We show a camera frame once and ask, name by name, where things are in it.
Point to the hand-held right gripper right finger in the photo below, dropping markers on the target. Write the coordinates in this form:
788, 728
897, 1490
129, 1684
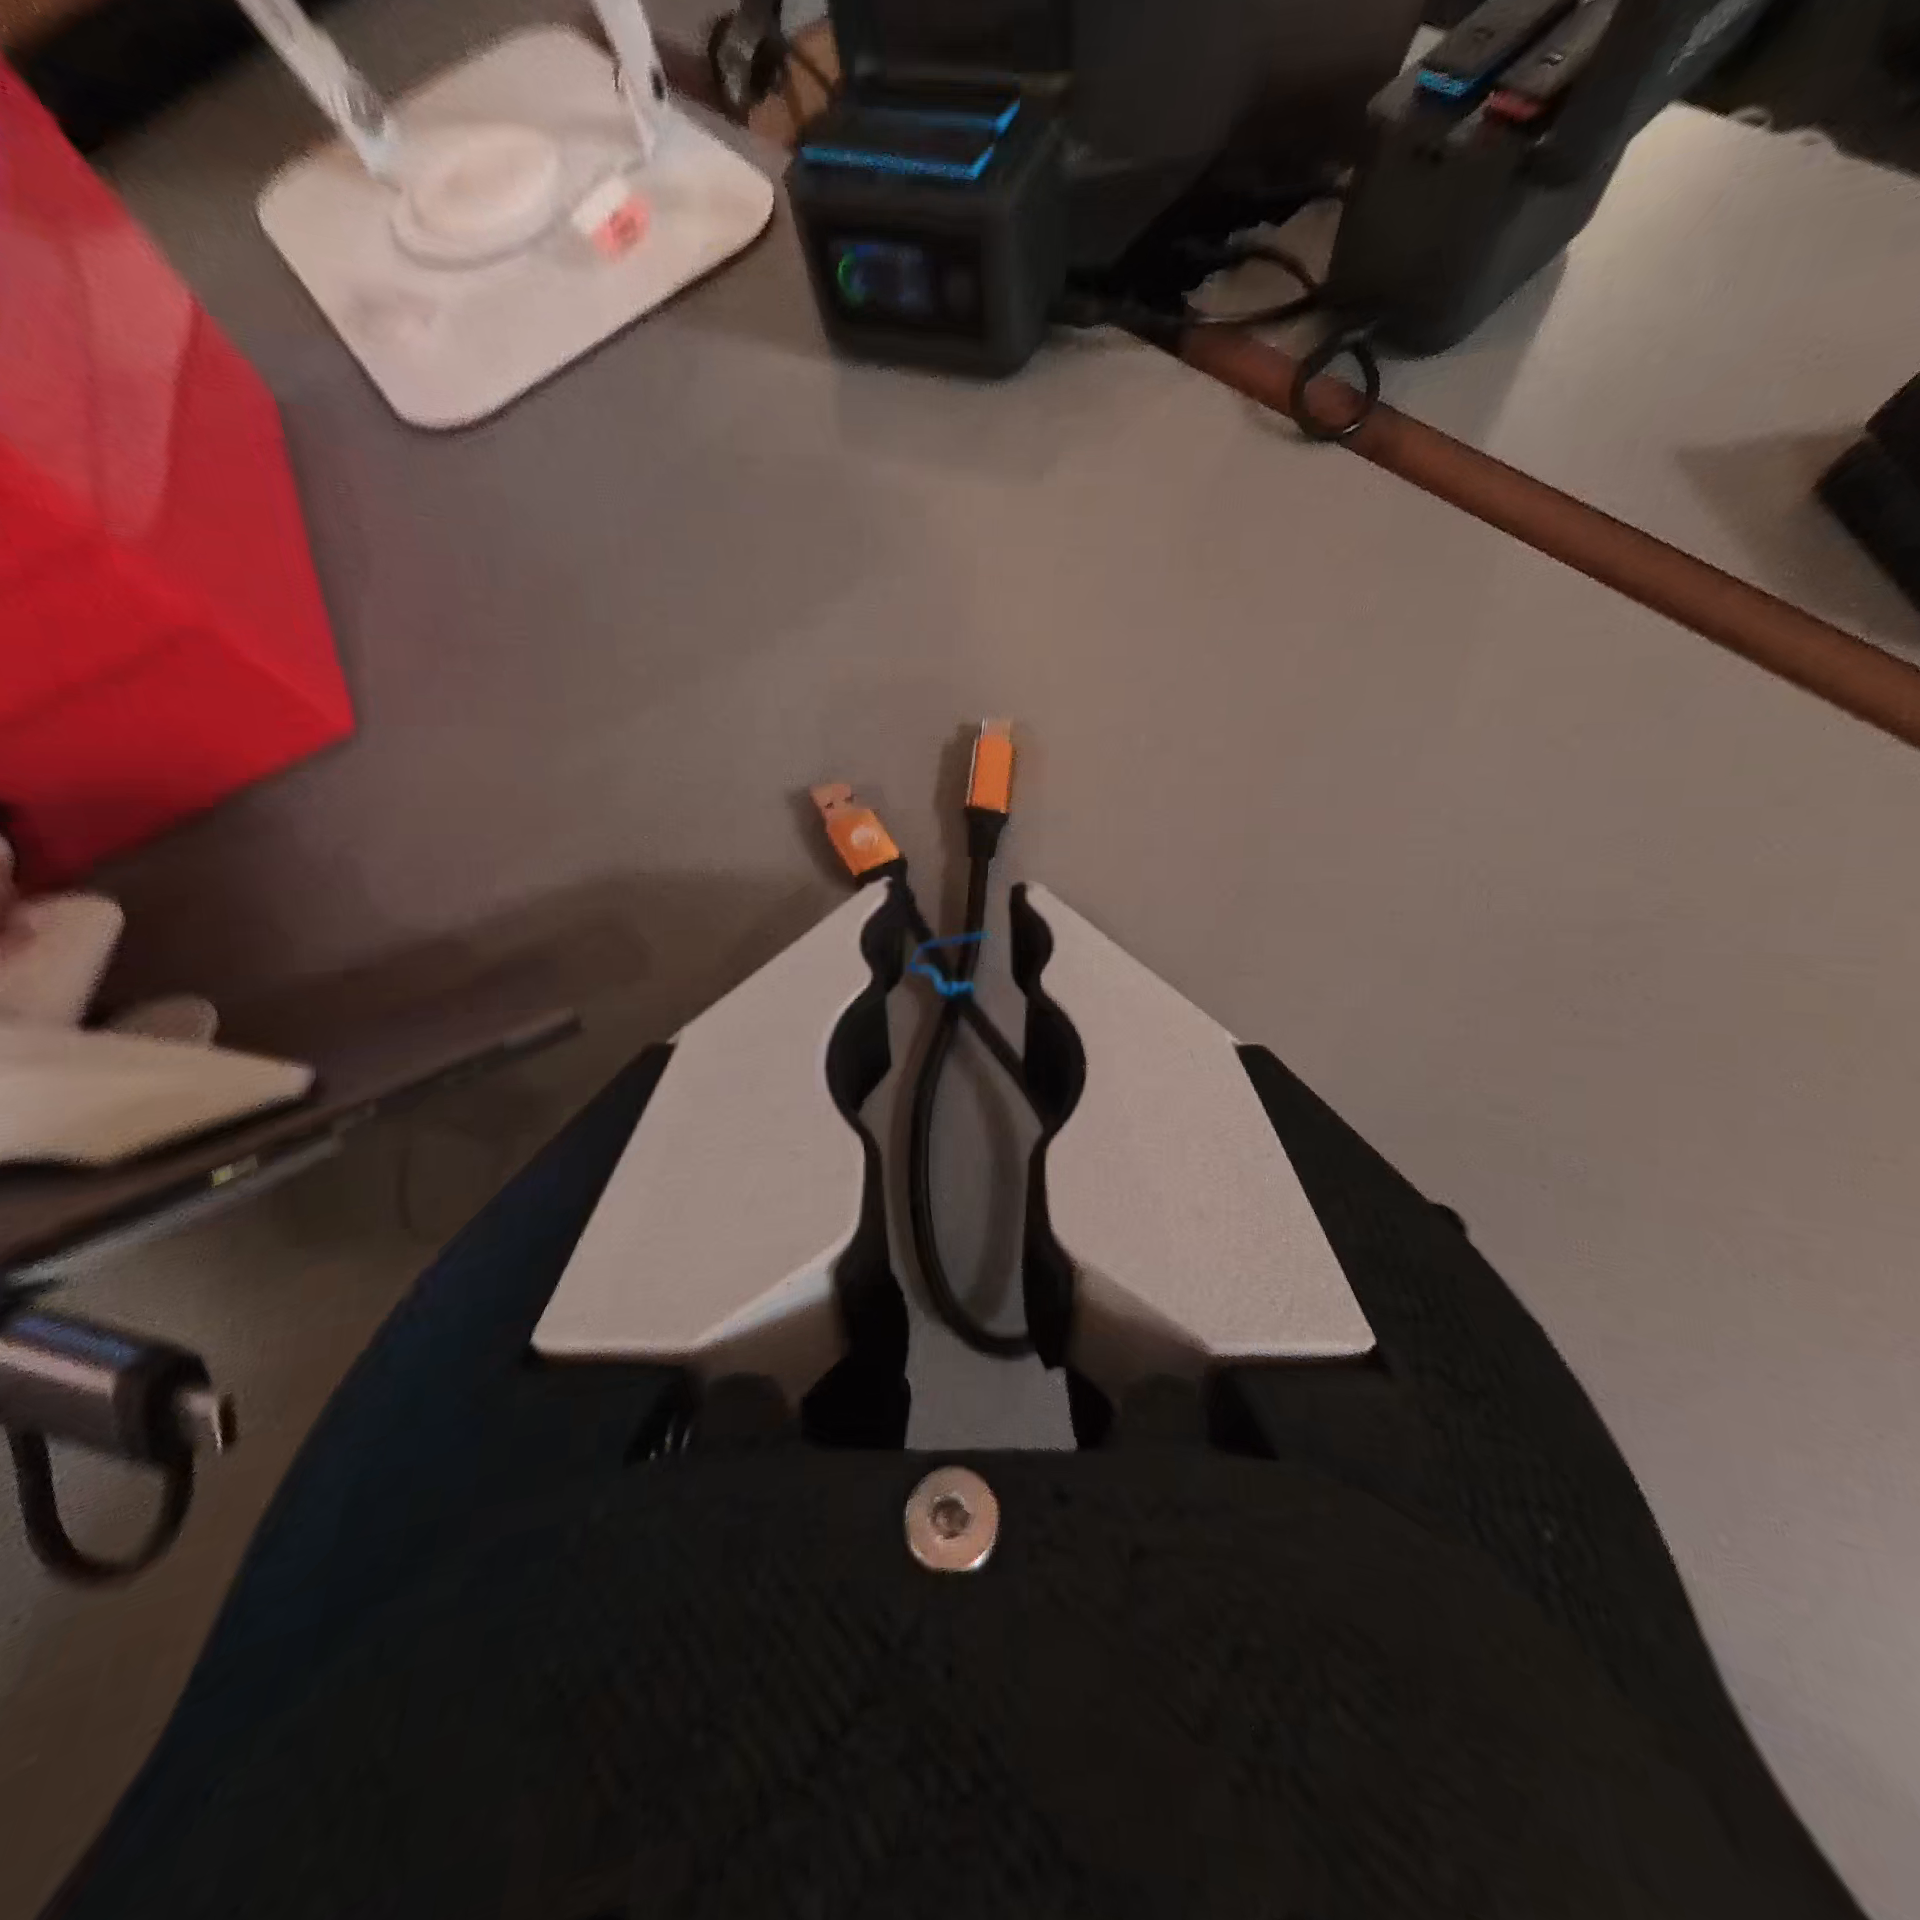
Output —
1200, 1183

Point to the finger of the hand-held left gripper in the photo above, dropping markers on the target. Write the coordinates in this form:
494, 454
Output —
135, 1097
181, 1196

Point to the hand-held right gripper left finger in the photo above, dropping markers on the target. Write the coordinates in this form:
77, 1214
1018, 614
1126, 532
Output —
719, 1183

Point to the blue twist tie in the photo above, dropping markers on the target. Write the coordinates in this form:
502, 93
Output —
941, 980

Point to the red plastic bin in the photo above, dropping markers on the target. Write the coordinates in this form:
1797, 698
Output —
135, 525

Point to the white stand base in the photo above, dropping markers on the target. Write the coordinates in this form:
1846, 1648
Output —
600, 301

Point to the black power station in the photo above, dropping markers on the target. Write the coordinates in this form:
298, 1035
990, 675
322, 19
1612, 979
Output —
915, 283

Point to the black box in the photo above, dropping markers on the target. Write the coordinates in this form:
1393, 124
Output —
1879, 468

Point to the black battery charger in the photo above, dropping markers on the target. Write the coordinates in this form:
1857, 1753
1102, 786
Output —
1472, 211

